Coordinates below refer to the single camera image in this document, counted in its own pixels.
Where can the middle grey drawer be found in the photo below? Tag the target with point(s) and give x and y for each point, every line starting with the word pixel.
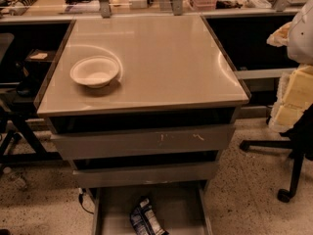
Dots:
pixel 141 175

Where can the grey drawer cabinet with counter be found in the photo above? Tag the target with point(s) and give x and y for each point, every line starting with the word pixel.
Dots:
pixel 172 74

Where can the top grey drawer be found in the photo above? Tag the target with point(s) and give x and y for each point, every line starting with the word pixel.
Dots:
pixel 141 142

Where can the black desk frame left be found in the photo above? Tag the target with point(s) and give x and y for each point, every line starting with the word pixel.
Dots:
pixel 18 110

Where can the grey metal post left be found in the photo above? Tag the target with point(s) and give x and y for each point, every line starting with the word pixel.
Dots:
pixel 105 8

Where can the blue chip bag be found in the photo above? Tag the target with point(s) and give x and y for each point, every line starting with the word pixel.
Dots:
pixel 144 220

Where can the black office chair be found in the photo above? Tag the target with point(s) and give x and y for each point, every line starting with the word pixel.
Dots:
pixel 300 141

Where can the white paper bowl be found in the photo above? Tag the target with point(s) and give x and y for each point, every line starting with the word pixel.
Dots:
pixel 95 72

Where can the grey horizontal shelf beam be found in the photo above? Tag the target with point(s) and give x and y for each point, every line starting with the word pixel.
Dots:
pixel 258 74

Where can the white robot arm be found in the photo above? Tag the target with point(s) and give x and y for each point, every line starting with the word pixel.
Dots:
pixel 295 90

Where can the open bottom drawer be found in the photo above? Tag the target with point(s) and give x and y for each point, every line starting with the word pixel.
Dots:
pixel 176 208

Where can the grey drawer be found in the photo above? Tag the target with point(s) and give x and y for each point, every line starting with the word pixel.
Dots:
pixel 141 175
pixel 141 142

